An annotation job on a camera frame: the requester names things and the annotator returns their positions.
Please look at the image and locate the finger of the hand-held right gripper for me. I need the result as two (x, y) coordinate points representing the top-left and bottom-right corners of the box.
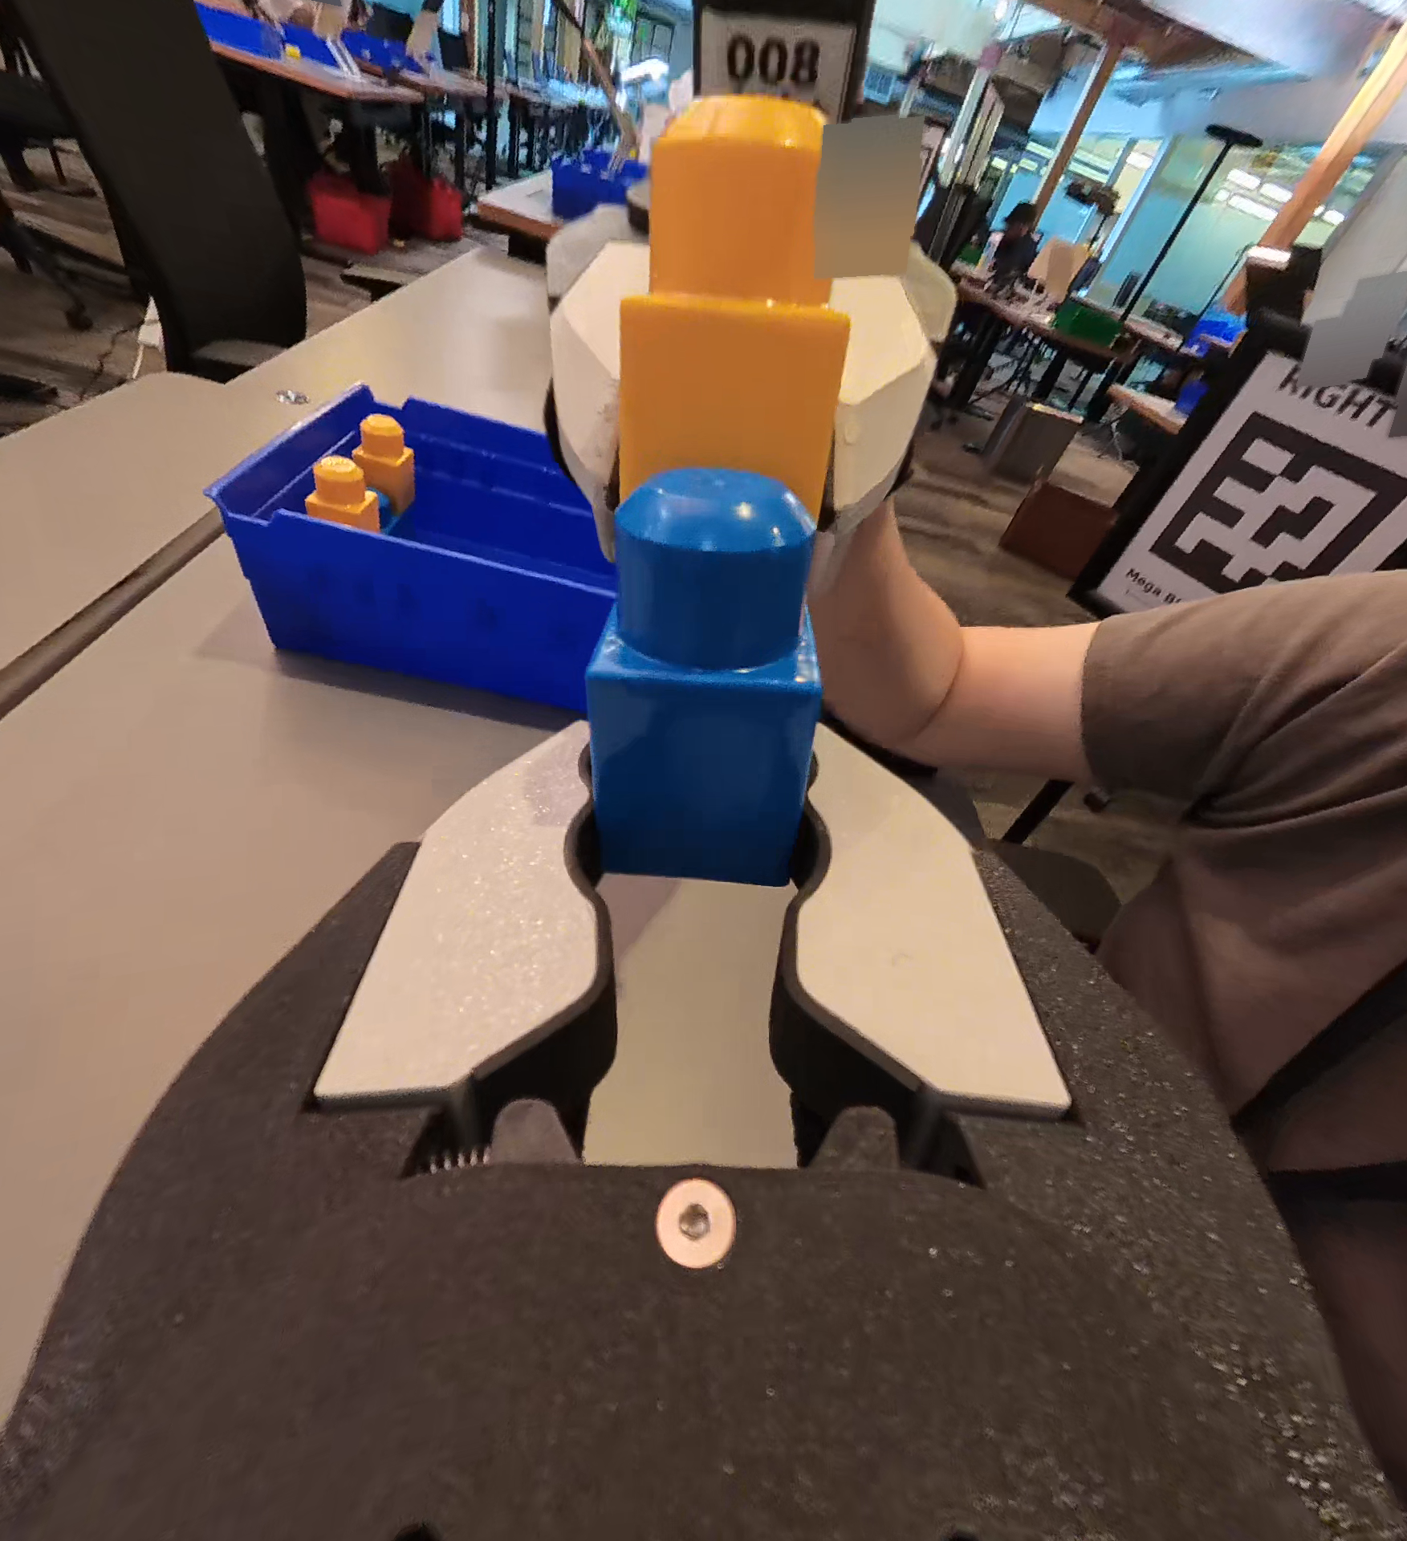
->
(547, 234), (654, 569)
(827, 273), (943, 537)

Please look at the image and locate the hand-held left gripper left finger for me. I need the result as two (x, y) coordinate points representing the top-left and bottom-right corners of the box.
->
(310, 722), (620, 1161)

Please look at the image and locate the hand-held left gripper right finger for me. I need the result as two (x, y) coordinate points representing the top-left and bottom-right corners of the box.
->
(769, 726), (1075, 1167)

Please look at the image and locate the yellow one-stud block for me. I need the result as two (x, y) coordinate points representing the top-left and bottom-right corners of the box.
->
(353, 412), (418, 513)
(617, 93), (853, 524)

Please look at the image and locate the blue plastic bin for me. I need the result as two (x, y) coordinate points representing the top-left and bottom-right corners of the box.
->
(205, 384), (624, 714)

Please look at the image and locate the person's right hand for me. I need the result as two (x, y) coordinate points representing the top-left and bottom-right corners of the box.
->
(803, 493), (965, 748)

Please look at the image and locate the grey waste bin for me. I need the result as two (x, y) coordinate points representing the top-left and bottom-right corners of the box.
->
(991, 400), (1082, 484)

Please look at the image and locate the blue storage bin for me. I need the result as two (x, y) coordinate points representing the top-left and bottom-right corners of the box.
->
(551, 150), (650, 220)

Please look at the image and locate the red bag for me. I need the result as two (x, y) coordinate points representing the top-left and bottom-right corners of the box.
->
(307, 170), (395, 254)
(391, 158), (466, 241)

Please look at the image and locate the brown cardboard box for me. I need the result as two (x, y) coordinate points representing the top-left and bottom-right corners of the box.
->
(999, 482), (1119, 580)

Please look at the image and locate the row of office desks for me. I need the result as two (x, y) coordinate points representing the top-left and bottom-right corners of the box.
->
(195, 0), (654, 182)

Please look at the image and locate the framed marker code sign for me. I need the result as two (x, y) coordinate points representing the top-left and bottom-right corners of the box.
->
(1069, 348), (1407, 617)

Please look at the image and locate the black floor lamp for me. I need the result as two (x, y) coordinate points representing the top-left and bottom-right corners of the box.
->
(1117, 123), (1263, 325)

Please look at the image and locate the black high-back office chair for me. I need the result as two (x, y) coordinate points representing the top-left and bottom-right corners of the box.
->
(5, 0), (310, 380)

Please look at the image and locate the black neck strap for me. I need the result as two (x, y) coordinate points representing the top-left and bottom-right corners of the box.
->
(1238, 903), (1407, 1206)

